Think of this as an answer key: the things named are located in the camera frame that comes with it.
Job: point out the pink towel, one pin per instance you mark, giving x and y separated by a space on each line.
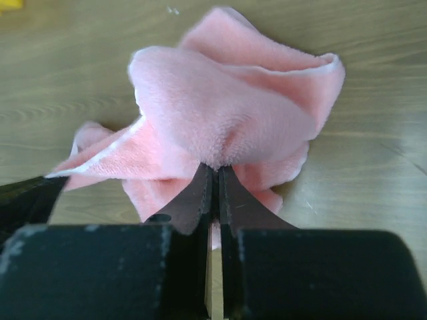
226 95

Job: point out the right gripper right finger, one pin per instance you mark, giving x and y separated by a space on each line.
238 209

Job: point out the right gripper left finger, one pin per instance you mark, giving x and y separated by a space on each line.
188 215

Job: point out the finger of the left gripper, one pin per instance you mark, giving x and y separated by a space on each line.
28 202

